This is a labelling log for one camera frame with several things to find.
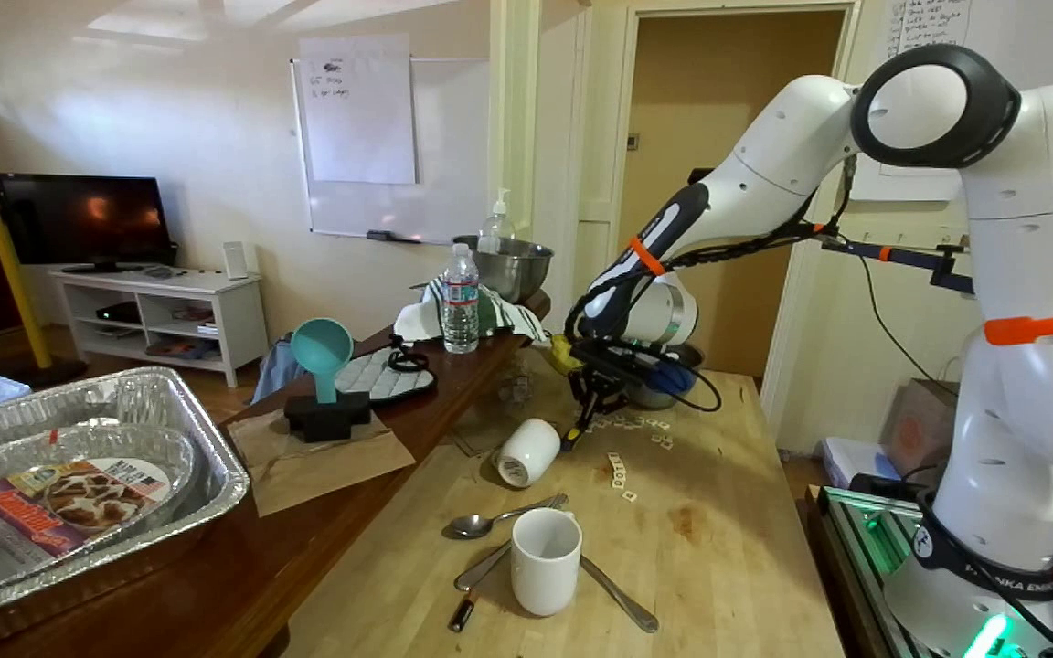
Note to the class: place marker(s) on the wooden door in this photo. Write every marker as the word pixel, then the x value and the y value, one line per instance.
pixel 695 76

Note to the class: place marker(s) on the large steel mixing bowl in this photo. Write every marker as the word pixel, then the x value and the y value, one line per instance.
pixel 516 269

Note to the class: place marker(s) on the black block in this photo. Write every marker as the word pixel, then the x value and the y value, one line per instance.
pixel 328 417

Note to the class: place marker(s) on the whiteboard on wall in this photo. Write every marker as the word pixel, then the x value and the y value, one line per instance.
pixel 355 113

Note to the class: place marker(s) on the black whiteboard marker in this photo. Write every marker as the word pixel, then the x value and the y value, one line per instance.
pixel 394 235

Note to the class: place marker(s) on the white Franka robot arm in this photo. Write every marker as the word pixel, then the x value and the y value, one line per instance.
pixel 1039 242

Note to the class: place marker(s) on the teal plastic cup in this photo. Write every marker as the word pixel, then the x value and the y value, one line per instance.
pixel 320 348

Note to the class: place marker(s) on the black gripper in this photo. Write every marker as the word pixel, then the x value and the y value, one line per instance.
pixel 603 370

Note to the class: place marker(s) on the black flat television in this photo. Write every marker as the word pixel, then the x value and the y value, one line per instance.
pixel 83 220

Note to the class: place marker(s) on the green striped white towel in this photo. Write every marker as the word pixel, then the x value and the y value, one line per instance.
pixel 423 319

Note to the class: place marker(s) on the black camera boom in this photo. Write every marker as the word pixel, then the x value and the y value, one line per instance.
pixel 905 259

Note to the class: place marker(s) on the dark wooden side table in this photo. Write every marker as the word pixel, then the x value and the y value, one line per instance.
pixel 222 588

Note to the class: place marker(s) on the translucent storage box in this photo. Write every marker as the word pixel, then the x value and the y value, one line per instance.
pixel 917 426

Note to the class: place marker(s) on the brown paper sheet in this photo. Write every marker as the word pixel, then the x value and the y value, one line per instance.
pixel 320 469

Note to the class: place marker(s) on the yellow pole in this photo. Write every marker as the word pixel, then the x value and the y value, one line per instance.
pixel 16 287

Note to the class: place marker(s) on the white television stand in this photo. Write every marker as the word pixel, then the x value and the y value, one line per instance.
pixel 161 293

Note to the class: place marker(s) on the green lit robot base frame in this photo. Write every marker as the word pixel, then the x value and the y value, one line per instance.
pixel 862 534

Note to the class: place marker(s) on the aluminium foil tray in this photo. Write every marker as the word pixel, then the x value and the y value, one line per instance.
pixel 218 469

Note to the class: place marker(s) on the clear spray bottle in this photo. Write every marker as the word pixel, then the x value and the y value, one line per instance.
pixel 495 225

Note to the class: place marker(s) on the black white oven mitt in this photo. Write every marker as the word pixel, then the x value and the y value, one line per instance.
pixel 366 378

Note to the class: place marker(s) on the labelled clear water bottle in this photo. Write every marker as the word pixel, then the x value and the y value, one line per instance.
pixel 462 305

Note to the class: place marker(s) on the blue cloth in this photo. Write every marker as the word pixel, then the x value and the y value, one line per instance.
pixel 272 370

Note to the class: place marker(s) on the clear labelled food container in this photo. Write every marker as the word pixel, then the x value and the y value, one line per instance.
pixel 76 500

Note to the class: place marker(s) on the white ceramic mug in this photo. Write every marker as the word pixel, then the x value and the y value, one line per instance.
pixel 545 562
pixel 530 454

